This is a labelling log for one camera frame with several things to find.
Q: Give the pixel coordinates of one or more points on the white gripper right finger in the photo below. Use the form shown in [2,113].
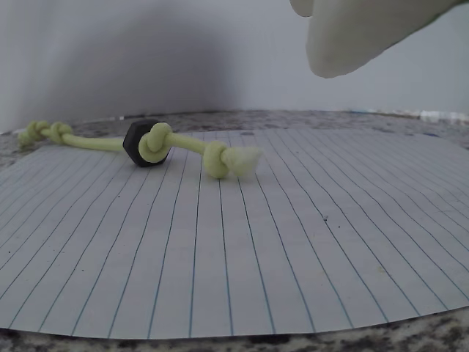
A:
[348,36]

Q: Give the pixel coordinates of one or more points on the lined paper sheet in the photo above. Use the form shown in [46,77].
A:
[234,256]

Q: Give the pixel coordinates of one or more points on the white foam board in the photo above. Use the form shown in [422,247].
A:
[110,55]

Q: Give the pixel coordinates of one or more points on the black hex nut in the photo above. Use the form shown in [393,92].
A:
[130,139]

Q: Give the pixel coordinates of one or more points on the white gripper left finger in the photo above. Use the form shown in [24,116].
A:
[302,7]

